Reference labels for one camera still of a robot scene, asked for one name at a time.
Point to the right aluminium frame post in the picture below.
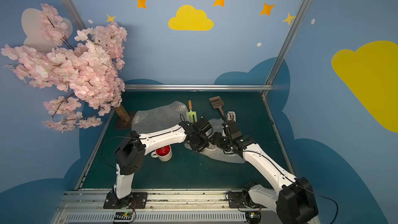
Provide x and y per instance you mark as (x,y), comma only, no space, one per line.
(294,27)

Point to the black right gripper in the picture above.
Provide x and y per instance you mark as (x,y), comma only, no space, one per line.
(222,140)

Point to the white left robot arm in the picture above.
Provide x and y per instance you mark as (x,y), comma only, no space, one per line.
(132,150)

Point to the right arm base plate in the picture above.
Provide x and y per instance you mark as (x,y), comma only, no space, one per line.
(239,199)

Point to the left circuit board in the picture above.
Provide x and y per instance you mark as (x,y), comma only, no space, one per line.
(122,217)

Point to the pink cherry blossom tree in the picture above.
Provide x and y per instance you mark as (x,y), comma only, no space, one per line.
(89,73)

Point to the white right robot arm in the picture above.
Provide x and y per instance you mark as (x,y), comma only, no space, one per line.
(291,198)

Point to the green fork wooden handle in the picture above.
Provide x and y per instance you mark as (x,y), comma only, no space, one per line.
(191,115)

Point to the white tape dispenser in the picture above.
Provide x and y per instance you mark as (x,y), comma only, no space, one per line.
(231,116)

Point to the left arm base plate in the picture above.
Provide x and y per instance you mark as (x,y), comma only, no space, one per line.
(135,200)

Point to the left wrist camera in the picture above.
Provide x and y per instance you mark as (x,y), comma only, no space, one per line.
(202,125)

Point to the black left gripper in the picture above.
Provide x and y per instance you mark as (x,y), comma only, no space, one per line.
(202,137)

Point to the brown slotted scoop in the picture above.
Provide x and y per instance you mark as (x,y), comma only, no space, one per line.
(217,103)

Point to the right circuit board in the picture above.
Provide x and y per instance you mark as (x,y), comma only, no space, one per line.
(253,217)

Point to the circuit board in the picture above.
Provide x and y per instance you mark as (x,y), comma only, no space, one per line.
(253,217)
(122,217)

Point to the aluminium front rail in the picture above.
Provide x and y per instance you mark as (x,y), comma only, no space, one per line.
(164,206)

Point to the white mug red interior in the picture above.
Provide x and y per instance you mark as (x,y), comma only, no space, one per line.
(164,154)

